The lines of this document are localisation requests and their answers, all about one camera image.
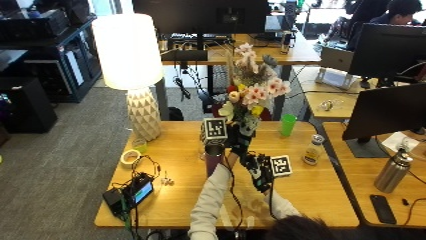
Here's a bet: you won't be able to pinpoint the tall drink can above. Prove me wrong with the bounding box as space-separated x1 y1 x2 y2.
280 30 296 55

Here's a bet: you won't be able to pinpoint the black smartphone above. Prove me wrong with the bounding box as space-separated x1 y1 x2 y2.
369 194 399 225

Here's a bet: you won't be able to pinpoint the white marker cube left glove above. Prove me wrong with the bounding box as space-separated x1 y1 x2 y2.
200 117 231 145

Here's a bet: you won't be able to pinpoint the black computer tower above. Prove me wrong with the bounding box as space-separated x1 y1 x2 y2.
0 76 59 135

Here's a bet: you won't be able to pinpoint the purple steel tumbler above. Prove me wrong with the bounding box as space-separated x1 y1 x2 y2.
204 142 227 178

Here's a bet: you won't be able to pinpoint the person's right hand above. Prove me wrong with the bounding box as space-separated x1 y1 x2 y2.
241 152 277 194

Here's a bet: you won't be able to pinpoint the steel water bottle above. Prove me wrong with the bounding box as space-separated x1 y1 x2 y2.
373 147 415 195

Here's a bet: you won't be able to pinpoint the white tape roll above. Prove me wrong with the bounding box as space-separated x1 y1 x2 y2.
120 148 143 170

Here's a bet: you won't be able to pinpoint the small clear glass piece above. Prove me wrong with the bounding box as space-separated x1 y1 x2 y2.
160 170 176 187

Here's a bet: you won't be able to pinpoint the black storage shelf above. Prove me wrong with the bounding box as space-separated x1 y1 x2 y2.
0 8 104 104

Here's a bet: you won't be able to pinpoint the silver laptop on stand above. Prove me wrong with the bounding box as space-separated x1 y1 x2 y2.
315 46 357 91

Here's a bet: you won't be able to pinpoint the yellow drink bottle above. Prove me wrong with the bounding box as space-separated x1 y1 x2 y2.
301 133 327 166

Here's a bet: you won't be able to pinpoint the person's left hand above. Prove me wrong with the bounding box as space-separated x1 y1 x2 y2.
227 123 256 159

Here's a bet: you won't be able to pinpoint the black backpack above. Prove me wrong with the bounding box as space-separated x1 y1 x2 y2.
168 106 186 122

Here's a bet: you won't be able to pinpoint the black device with screen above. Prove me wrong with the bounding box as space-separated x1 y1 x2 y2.
102 172 156 218

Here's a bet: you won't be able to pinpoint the white paper sheet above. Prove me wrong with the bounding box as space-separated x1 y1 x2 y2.
381 131 421 154

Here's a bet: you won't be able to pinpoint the large black monitor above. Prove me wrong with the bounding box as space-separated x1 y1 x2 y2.
348 22 426 88

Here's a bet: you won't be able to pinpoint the clear glasses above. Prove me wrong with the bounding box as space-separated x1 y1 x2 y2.
319 98 347 113

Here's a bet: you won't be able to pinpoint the white marker cube right glove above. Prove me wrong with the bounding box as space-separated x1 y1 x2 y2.
269 154 295 178

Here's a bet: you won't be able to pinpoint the green plastic cup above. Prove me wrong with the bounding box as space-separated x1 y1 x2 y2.
279 113 299 138

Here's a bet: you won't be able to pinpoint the pink and yellow flower bouquet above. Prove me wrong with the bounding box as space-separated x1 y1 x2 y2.
218 42 293 135

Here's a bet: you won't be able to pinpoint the white marker cube glove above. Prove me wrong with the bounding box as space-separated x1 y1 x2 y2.
200 117 231 145
269 154 295 178

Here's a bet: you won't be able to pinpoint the wide black monitor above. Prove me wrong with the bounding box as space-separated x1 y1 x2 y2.
132 0 272 51

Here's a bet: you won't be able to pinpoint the black monitor with stand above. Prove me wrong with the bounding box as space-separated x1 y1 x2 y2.
341 82 426 159

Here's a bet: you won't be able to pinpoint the white table lamp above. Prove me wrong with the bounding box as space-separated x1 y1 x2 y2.
91 12 166 142

